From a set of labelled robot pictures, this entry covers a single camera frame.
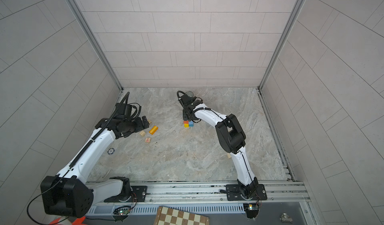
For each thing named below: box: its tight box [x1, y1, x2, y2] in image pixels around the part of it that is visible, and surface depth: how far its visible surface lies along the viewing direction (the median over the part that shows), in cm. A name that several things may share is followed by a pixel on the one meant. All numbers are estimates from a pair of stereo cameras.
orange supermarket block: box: [149, 125, 159, 135], surface depth 94 cm
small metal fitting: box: [279, 212, 293, 224], surface depth 65 cm
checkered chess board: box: [153, 206, 210, 225], surface depth 64 cm
